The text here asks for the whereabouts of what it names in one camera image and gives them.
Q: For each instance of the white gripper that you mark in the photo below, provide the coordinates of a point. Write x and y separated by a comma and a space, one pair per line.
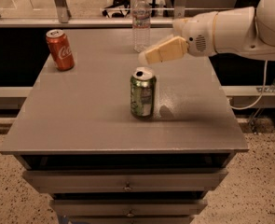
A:
197, 34

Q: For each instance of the green soda can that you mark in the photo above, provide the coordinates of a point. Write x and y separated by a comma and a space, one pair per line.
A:
143, 86

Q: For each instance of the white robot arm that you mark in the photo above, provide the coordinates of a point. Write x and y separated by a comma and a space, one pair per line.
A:
248, 32

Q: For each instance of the red Coca-Cola can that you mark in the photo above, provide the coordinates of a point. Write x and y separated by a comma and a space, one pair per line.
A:
60, 49

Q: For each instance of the clear plastic water bottle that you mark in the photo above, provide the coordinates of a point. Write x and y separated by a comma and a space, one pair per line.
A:
141, 14

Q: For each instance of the black office chair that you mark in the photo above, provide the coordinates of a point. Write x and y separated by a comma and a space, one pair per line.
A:
118, 14

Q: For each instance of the upper grey drawer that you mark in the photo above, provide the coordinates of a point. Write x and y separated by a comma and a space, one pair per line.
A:
117, 181

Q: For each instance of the grey drawer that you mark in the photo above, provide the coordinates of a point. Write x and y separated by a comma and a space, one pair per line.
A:
128, 208
117, 181

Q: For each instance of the grey drawer cabinet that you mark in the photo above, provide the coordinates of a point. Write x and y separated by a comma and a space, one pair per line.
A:
81, 120

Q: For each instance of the lower grey drawer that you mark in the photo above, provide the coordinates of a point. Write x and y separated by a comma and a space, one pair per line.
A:
128, 208

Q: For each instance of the metal railing frame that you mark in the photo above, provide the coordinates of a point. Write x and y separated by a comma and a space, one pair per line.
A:
75, 13

